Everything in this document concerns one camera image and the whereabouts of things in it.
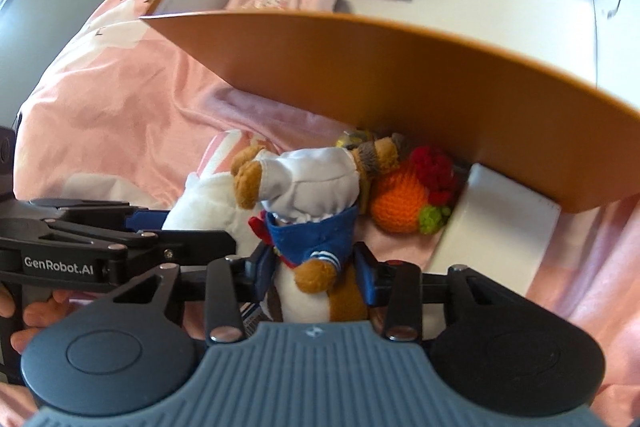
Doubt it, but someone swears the orange cardboard box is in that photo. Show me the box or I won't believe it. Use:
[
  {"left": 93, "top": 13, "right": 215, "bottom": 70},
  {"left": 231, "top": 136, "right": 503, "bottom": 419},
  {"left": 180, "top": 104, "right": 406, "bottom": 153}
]
[{"left": 140, "top": 0, "right": 640, "bottom": 215}]

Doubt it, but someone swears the person's left hand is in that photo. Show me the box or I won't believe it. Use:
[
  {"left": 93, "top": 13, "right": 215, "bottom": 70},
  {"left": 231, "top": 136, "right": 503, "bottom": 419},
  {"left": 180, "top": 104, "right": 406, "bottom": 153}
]
[{"left": 0, "top": 288, "right": 81, "bottom": 355}]

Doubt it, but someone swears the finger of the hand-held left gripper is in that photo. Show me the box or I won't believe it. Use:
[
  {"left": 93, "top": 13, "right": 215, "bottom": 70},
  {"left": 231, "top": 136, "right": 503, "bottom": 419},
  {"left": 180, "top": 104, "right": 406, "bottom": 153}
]
[
  {"left": 105, "top": 229, "right": 238, "bottom": 285},
  {"left": 30, "top": 199, "right": 171, "bottom": 233}
]

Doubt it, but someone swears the brown sailor bear plush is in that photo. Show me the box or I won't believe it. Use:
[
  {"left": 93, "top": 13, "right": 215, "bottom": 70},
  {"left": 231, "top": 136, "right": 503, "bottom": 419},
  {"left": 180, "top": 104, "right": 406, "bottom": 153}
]
[{"left": 231, "top": 132, "right": 406, "bottom": 323}]

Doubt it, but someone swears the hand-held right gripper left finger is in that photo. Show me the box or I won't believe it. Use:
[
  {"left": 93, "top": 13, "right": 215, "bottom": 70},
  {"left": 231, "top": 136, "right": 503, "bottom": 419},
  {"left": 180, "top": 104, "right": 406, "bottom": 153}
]
[{"left": 112, "top": 241, "right": 275, "bottom": 344}]

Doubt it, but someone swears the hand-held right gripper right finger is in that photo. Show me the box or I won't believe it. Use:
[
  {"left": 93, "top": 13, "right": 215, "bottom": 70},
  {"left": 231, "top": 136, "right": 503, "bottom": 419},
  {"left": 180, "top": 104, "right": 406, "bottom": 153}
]
[{"left": 352, "top": 242, "right": 523, "bottom": 343}]

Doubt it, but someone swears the white rectangular box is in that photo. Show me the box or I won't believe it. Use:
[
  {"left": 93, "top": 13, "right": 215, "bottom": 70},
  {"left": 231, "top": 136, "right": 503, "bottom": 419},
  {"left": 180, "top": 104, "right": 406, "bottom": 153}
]
[{"left": 430, "top": 163, "right": 561, "bottom": 298}]

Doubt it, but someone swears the white plush toy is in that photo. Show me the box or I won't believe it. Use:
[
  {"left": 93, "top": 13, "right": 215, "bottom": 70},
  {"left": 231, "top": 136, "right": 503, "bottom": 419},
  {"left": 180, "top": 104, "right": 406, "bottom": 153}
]
[{"left": 162, "top": 129, "right": 281, "bottom": 258}]

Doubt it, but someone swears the orange crochet toy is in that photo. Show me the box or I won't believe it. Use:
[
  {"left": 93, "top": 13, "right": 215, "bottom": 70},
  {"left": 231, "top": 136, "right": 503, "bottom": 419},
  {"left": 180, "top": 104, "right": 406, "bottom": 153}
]
[{"left": 370, "top": 146, "right": 458, "bottom": 235}]

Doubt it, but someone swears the pink printed blanket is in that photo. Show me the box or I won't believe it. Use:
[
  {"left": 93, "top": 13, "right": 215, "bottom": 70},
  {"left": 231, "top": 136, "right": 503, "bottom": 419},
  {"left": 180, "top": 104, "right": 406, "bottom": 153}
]
[{"left": 0, "top": 0, "right": 640, "bottom": 427}]

